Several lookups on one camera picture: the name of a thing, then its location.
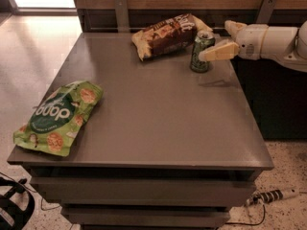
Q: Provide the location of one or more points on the green rice chip bag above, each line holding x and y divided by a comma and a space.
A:
55, 124

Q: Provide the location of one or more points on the left metal bracket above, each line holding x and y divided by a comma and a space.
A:
122, 15

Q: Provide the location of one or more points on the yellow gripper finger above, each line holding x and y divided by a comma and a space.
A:
223, 50
233, 27

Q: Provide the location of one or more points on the metal bracket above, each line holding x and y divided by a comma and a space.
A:
265, 11
122, 15

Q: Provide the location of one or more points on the brown chip bag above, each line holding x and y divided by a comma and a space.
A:
168, 36

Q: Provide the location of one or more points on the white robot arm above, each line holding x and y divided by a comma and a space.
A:
285, 45

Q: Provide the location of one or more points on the white power strip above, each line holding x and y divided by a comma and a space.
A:
271, 196

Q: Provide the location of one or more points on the right metal bracket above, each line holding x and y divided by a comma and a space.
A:
265, 11

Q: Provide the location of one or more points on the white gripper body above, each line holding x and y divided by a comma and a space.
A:
251, 41

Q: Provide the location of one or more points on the grey drawer cabinet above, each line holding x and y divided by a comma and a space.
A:
165, 149

